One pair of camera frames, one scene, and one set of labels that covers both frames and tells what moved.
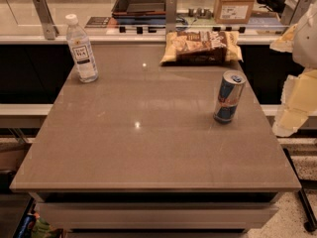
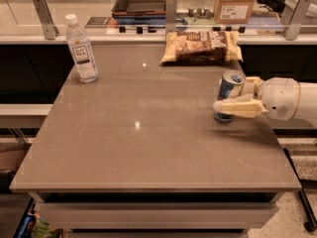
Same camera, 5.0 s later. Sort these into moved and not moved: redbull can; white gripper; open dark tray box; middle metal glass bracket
Moved: white gripper
Not moved: open dark tray box; redbull can; middle metal glass bracket
